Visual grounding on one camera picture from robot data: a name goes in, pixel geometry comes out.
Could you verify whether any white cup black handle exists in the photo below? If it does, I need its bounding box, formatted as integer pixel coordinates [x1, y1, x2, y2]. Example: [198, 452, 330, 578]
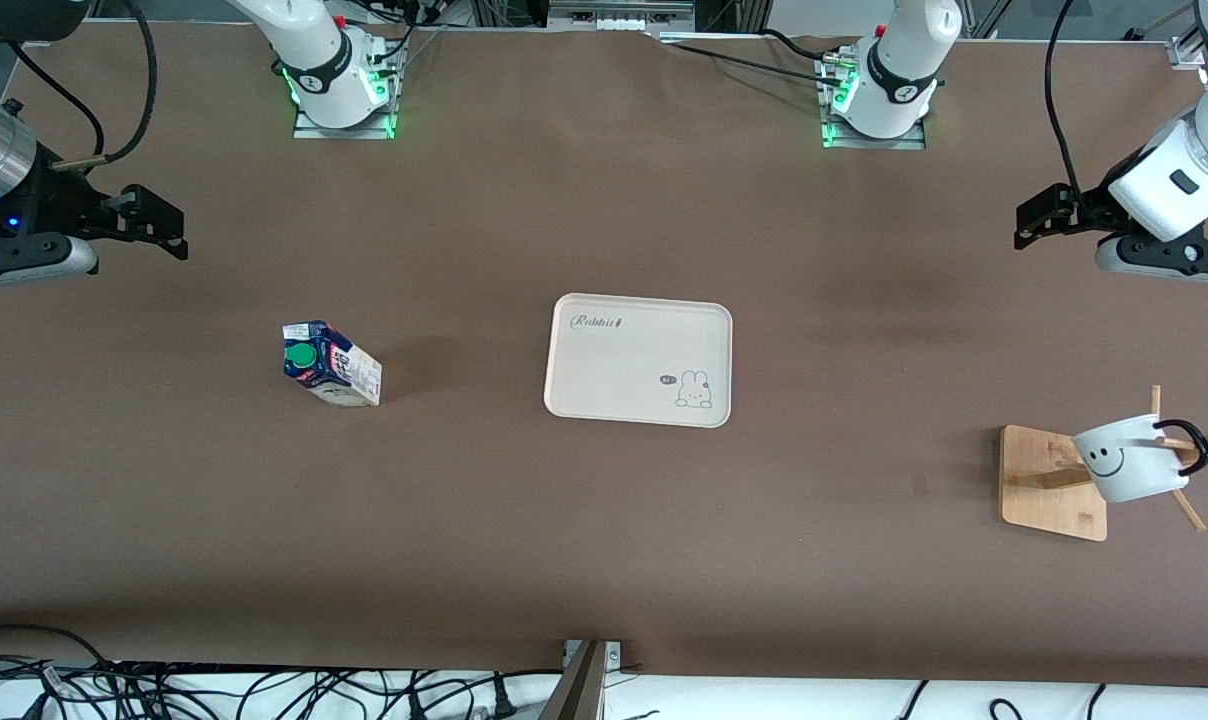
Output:
[1071, 414, 1208, 505]

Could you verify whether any blue white milk carton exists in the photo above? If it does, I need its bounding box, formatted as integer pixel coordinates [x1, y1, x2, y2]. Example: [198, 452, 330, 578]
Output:
[282, 320, 383, 408]

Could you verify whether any wooden mug rack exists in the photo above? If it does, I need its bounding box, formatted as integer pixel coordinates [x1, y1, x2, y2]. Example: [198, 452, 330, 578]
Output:
[999, 385, 1208, 542]

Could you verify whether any cream rabbit print tray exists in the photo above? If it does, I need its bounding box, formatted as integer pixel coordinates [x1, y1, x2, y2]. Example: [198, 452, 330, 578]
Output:
[544, 293, 733, 429]

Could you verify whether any white power strip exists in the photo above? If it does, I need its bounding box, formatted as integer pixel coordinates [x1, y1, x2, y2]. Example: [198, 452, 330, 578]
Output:
[564, 8, 665, 29]

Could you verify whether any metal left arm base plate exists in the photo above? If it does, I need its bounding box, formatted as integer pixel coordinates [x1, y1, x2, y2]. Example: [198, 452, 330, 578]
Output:
[819, 50, 928, 151]

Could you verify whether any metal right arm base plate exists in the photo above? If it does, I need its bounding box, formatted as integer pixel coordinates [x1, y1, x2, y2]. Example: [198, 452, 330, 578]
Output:
[294, 40, 405, 141]

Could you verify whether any short black table cable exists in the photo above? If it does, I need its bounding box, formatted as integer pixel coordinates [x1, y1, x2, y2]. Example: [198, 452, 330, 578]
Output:
[759, 28, 850, 66]

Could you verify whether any long black table cable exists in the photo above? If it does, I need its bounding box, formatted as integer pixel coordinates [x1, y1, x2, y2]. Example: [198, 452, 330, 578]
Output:
[654, 35, 855, 91]

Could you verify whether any metal mount post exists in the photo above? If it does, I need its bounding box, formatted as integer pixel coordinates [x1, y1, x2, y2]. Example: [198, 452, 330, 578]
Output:
[539, 638, 625, 720]

